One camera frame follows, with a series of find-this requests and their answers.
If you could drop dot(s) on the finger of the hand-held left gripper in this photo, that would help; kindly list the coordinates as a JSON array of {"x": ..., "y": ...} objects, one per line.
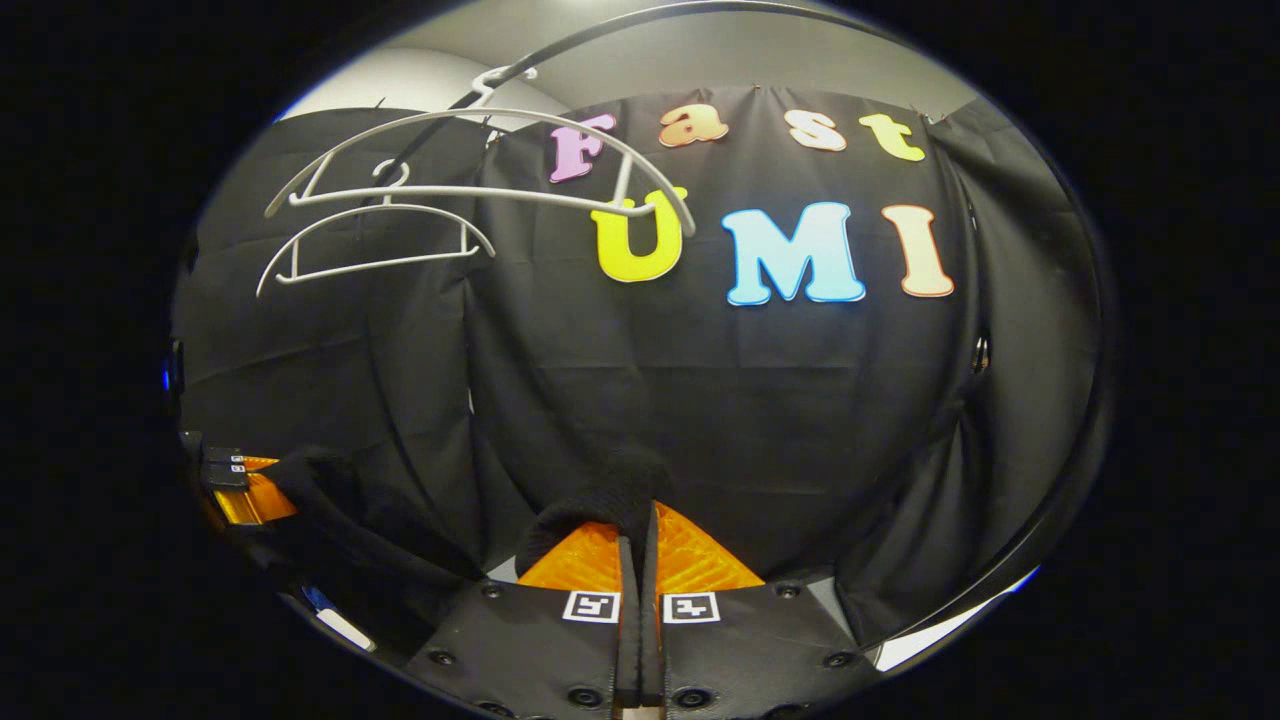
[
  {"x": 260, "y": 498},
  {"x": 228, "y": 457}
]

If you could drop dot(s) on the black backdrop cloth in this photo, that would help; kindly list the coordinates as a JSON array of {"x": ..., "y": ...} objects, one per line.
[{"x": 750, "y": 420}]

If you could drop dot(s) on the black knit cardigan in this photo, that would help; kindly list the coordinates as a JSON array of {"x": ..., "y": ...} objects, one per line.
[{"x": 600, "y": 500}]

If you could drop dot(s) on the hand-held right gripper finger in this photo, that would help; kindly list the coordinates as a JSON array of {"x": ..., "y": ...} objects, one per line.
[
  {"x": 629, "y": 650},
  {"x": 651, "y": 650}
]

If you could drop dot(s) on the white object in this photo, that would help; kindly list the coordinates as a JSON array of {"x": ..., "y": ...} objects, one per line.
[{"x": 340, "y": 625}]

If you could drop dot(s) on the white clothes hanger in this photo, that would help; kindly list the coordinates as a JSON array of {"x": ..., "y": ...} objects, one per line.
[
  {"x": 380, "y": 267},
  {"x": 480, "y": 189}
]

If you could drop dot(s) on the black metal clothes rack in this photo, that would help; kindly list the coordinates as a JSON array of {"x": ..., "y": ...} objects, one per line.
[{"x": 585, "y": 33}]

